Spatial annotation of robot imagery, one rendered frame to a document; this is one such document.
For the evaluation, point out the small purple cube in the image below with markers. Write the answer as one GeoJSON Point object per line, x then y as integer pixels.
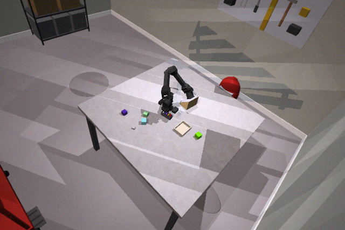
{"type": "Point", "coordinates": [124, 112]}

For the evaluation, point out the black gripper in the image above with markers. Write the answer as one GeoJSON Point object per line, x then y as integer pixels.
{"type": "Point", "coordinates": [172, 108]}

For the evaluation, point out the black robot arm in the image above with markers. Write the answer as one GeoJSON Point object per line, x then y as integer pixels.
{"type": "Point", "coordinates": [186, 88]}

